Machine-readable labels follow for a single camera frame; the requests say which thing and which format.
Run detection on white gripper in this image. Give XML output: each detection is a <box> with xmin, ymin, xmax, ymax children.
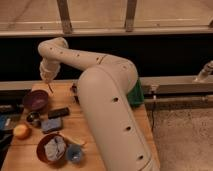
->
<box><xmin>39</xmin><ymin>59</ymin><xmax>60</xmax><ymax>83</ymax></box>

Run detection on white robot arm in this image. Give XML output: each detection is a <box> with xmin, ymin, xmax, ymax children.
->
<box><xmin>38</xmin><ymin>37</ymin><xmax>160</xmax><ymax>171</ymax></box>

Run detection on purple bowl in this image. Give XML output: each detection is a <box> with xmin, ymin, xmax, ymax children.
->
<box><xmin>22</xmin><ymin>90</ymin><xmax>49</xmax><ymax>111</ymax></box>

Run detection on red-brown bowl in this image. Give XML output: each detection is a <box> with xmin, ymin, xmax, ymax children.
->
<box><xmin>36</xmin><ymin>133</ymin><xmax>67</xmax><ymax>165</ymax></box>

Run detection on small dark metal object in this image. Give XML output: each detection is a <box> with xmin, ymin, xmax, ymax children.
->
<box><xmin>71</xmin><ymin>83</ymin><xmax>77</xmax><ymax>94</ymax></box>

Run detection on black rectangular block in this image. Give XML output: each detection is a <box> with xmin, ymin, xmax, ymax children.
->
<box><xmin>48</xmin><ymin>107</ymin><xmax>70</xmax><ymax>119</ymax></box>

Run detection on dark round object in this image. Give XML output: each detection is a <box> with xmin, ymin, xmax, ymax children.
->
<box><xmin>26</xmin><ymin>111</ymin><xmax>41</xmax><ymax>128</ymax></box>

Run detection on blue sponge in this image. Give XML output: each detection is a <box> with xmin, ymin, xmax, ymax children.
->
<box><xmin>41</xmin><ymin>118</ymin><xmax>62</xmax><ymax>133</ymax></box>

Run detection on orange fruit toy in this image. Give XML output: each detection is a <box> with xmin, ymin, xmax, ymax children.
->
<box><xmin>13</xmin><ymin>124</ymin><xmax>31</xmax><ymax>139</ymax></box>

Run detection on wooden spatula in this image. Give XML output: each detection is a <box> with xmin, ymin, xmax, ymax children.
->
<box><xmin>59</xmin><ymin>132</ymin><xmax>86</xmax><ymax>147</ymax></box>

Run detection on grey crumpled cloth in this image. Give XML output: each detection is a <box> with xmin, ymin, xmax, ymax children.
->
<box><xmin>44</xmin><ymin>136</ymin><xmax>66</xmax><ymax>161</ymax></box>

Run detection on blue cup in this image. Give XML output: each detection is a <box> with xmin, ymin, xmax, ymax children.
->
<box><xmin>66</xmin><ymin>144</ymin><xmax>83</xmax><ymax>163</ymax></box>

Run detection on green plastic tray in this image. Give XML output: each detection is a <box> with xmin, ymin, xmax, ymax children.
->
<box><xmin>127</xmin><ymin>81</ymin><xmax>144</xmax><ymax>107</ymax></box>

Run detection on black handled utensil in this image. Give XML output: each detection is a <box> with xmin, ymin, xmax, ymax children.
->
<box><xmin>74</xmin><ymin>96</ymin><xmax>79</xmax><ymax>104</ymax></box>

